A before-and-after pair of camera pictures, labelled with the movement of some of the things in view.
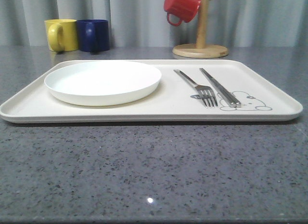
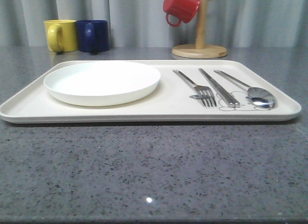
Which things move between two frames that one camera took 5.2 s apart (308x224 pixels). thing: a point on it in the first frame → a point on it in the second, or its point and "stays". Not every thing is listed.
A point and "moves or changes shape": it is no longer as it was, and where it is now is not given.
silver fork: x=208 y=96 stays
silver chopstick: x=238 y=103 moves or changes shape
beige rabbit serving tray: x=190 y=90 stays
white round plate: x=102 y=83 stays
